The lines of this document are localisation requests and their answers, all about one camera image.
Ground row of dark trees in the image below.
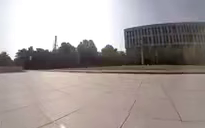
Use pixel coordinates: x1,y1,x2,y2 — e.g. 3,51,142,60
0,39,138,71

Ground grey paved plaza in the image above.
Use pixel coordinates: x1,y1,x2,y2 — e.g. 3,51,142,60
0,69,205,128

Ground tall thin tower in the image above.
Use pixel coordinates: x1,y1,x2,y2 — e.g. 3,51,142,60
52,35,59,53

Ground grass field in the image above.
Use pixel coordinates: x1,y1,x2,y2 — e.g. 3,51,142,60
89,64,205,72

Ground row of small trees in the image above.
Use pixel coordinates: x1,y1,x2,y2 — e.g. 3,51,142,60
125,44,205,66

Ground large dark grey building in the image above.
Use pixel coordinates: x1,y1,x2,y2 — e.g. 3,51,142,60
123,21,205,66

